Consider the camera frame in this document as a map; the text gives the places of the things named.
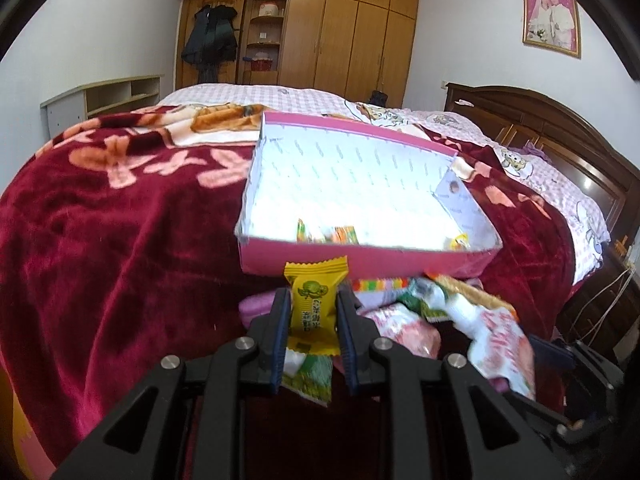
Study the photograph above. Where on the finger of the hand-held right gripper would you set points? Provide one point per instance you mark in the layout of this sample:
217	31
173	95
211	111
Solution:
550	355

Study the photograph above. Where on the light green snack packet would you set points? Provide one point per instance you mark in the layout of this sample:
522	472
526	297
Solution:
312	375

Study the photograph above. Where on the rainbow striped snack packet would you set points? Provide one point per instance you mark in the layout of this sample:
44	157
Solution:
380	284

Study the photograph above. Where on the purple pink case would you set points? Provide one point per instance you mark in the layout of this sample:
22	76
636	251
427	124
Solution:
255	310

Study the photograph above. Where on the purple cloth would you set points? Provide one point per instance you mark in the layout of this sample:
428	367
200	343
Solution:
536	151

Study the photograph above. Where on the green orange candy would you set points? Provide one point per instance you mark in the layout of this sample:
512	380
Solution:
322	234

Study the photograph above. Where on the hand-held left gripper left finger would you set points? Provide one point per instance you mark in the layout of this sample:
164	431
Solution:
281	340

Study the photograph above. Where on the dark wooden headboard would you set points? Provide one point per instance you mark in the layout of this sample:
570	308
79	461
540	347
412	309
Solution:
565	125

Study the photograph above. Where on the round pot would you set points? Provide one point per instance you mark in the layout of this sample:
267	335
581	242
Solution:
271	10

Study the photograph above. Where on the red basket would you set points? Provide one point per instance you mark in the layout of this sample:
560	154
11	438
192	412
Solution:
261	64

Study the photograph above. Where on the yellow snack packet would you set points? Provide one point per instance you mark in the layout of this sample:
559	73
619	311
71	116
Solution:
312	310

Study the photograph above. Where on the small black bag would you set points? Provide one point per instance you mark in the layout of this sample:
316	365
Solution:
377	98

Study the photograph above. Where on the white pink snack packet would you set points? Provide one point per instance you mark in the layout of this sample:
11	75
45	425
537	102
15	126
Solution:
500	355

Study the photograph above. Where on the framed wall photo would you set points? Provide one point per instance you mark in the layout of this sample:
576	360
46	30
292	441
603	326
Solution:
551	21

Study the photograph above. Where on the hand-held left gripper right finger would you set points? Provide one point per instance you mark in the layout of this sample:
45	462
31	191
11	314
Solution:
346	340

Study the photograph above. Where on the red floral blanket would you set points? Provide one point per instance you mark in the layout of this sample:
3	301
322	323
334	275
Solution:
125	240

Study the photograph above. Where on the grey open shelf unit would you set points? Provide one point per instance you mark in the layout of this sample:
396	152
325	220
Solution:
65	110

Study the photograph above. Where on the pink cardboard box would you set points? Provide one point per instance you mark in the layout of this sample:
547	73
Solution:
350	180

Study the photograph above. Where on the small yellow candy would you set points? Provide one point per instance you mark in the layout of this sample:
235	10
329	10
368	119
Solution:
459	242

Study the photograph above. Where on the wooden wardrobe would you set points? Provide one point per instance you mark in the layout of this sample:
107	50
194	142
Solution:
345	30

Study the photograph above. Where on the dark hanging coats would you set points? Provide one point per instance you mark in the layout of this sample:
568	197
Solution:
210	40

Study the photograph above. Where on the pink spouted drink pouch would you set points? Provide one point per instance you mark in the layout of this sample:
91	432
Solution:
405	332

